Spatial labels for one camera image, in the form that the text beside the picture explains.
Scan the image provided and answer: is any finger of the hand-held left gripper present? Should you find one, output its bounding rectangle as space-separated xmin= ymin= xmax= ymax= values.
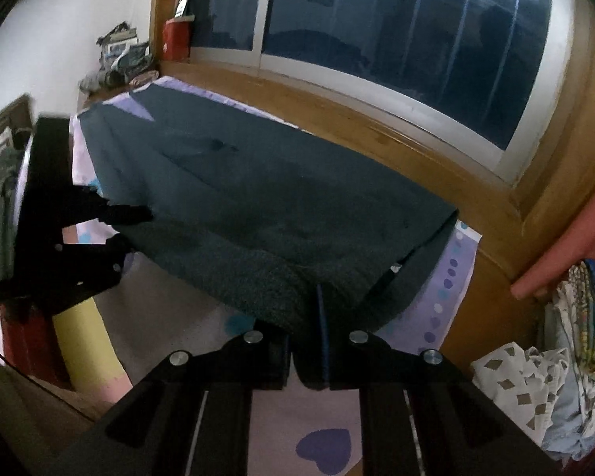
xmin=50 ymin=234 xmax=136 ymax=316
xmin=62 ymin=186 xmax=154 ymax=231

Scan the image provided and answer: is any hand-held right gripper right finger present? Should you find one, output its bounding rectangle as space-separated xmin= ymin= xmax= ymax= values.
xmin=316 ymin=284 xmax=560 ymax=476

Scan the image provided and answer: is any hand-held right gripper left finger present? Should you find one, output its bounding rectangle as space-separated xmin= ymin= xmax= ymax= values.
xmin=44 ymin=330 xmax=292 ymax=476

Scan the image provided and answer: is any dark teal garment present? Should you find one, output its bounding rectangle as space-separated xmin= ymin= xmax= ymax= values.
xmin=79 ymin=84 xmax=459 ymax=390

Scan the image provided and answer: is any grey folded cloth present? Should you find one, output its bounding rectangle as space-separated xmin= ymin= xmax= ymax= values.
xmin=79 ymin=72 xmax=125 ymax=94

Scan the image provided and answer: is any purple dotted bed sheet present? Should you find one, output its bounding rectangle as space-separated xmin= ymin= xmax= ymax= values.
xmin=69 ymin=74 xmax=479 ymax=476

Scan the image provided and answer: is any pile of framed pictures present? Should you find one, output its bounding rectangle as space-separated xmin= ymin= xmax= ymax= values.
xmin=96 ymin=22 xmax=140 ymax=60

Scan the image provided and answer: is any red box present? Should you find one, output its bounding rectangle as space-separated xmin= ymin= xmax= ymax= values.
xmin=163 ymin=17 xmax=192 ymax=60

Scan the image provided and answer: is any white patterned cloth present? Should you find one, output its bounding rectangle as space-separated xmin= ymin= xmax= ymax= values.
xmin=471 ymin=342 xmax=583 ymax=449

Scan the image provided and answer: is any wooden window surround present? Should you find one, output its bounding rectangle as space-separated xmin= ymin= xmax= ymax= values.
xmin=79 ymin=0 xmax=595 ymax=372

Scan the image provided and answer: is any colourful printed bedding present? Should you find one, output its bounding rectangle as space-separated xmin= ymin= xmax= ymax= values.
xmin=540 ymin=258 xmax=595 ymax=464

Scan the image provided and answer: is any window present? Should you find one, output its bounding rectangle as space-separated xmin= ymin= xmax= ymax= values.
xmin=188 ymin=0 xmax=576 ymax=186

